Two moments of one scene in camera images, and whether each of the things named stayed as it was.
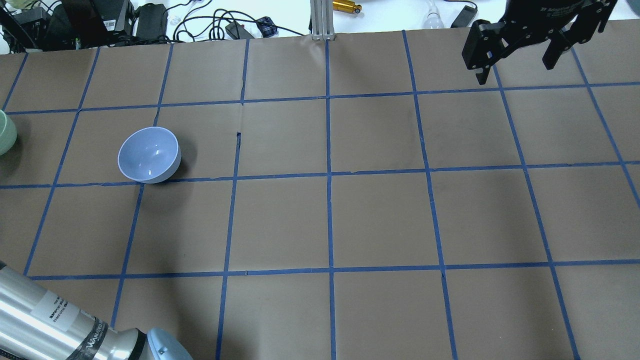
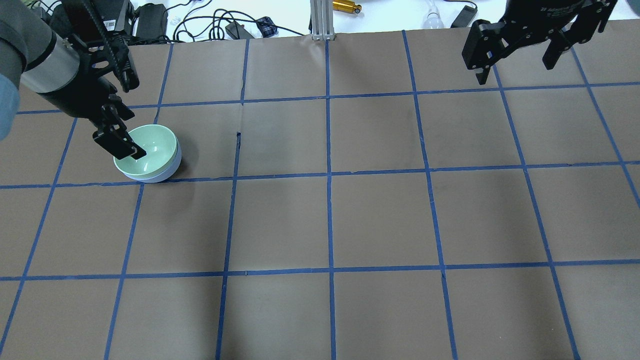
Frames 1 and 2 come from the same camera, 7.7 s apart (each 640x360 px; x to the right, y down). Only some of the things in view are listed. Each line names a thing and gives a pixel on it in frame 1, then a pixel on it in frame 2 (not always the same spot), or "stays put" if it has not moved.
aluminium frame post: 322,20 stays put
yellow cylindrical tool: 347,6 stays put
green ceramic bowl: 8,133 -> 161,145
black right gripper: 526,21 stays put
